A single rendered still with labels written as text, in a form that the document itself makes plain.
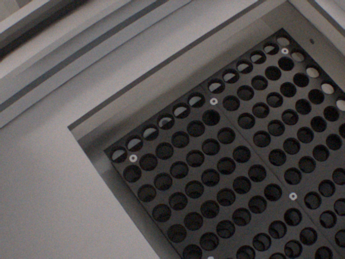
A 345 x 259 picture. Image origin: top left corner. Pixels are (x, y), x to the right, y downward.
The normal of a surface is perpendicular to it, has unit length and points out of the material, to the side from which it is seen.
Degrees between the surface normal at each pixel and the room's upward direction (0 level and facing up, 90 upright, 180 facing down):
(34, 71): 90
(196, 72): 0
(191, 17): 0
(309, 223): 0
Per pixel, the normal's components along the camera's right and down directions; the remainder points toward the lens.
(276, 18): -0.80, 0.57
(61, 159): -0.07, -0.36
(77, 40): 0.59, 0.74
